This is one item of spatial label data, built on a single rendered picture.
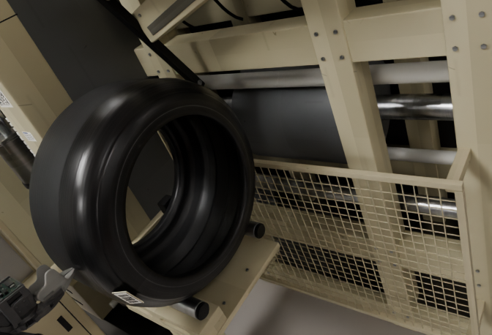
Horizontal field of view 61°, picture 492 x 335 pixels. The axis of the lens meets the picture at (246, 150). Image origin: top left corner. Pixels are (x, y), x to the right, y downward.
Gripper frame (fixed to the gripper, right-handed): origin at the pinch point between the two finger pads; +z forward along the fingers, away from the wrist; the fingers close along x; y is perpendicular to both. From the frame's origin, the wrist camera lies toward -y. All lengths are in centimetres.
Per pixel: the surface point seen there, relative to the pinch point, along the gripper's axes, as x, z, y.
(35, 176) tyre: 9.5, 7.2, 19.4
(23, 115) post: 26.2, 17.4, 28.9
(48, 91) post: 25.5, 25.8, 31.4
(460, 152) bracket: -58, 77, -11
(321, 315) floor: 8, 83, -110
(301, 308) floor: 19, 83, -109
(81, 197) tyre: -8.1, 7.1, 17.0
